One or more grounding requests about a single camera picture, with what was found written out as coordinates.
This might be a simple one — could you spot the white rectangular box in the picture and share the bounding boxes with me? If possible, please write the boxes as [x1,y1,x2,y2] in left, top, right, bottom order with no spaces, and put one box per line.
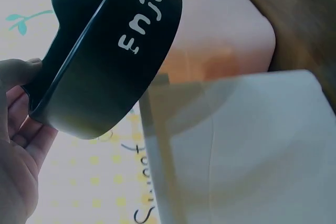
[139,69,336,224]

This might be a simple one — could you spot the pink rounded board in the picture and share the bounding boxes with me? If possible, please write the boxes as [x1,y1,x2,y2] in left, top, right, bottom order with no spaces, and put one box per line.
[156,0,276,83]

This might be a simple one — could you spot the black bowl with white lettering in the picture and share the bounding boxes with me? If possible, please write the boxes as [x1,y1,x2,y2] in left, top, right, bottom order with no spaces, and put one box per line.
[20,0,183,140]

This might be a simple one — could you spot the person's left hand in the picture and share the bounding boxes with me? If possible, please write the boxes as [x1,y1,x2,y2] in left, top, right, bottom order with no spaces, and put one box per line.
[0,58,59,224]

